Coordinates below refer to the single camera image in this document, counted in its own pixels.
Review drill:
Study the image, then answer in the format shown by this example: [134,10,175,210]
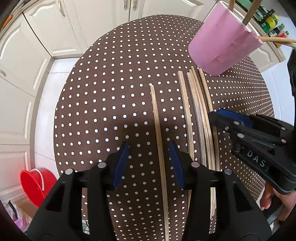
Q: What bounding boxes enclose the wooden chopstick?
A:
[242,0,262,26]
[186,72,207,167]
[150,85,169,240]
[199,68,220,171]
[177,70,195,209]
[259,36,296,49]

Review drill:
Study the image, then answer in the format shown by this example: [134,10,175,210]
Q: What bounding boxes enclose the pink paper cup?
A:
[188,1,263,76]

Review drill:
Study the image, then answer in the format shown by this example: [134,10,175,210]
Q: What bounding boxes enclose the person right hand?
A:
[260,182,295,225]

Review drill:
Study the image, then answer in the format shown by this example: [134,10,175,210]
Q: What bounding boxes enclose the red plastic bucket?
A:
[20,169,57,207]

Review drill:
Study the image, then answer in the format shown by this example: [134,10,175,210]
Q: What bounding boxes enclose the red sauce bottle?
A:
[276,31,289,38]

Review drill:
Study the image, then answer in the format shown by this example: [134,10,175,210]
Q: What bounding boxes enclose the green oil bottle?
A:
[261,15,279,33]

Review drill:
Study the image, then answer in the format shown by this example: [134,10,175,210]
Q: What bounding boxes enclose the brown polka dot tablecloth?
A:
[61,15,273,240]

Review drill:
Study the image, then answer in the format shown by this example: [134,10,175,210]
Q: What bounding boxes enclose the lower cabinets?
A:
[0,0,286,200]

